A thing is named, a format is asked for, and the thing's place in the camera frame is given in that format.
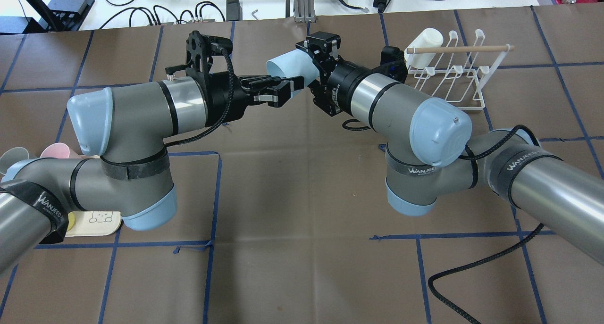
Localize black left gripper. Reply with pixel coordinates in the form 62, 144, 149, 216
204, 71, 305, 126

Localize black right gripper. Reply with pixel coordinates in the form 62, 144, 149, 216
296, 32, 370, 117

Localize light blue plastic cup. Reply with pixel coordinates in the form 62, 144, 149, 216
266, 49, 320, 88

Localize white plastic cup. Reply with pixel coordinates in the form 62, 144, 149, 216
405, 28, 444, 70

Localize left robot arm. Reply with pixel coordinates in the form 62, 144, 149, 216
0, 69, 304, 274

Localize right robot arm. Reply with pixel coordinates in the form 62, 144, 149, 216
296, 32, 604, 264

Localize wooden rack dowel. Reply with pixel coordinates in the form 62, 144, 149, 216
406, 44, 515, 55

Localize pink plastic cup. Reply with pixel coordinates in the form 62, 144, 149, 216
40, 142, 74, 158

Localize yellow plastic cup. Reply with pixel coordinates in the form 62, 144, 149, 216
67, 212, 76, 232

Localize grey plastic cup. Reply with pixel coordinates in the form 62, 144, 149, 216
0, 147, 30, 175

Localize cream bunny tray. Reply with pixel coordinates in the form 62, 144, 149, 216
66, 211, 122, 237

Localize aluminium frame post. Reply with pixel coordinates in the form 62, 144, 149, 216
294, 0, 316, 23

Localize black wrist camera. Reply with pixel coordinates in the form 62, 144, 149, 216
380, 45, 408, 83

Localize white wire cup rack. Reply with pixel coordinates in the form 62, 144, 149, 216
407, 29, 511, 111

